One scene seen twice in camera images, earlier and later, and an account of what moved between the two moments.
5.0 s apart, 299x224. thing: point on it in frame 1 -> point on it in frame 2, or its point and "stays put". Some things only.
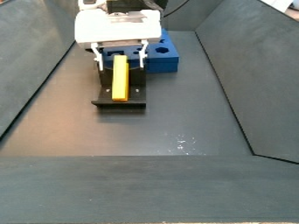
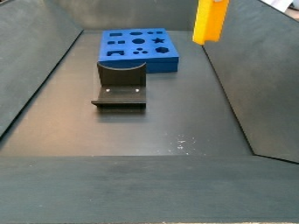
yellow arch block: (120, 78) -> (210, 17)
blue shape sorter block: (162, 59) stays put
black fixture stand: (136, 101) stays put
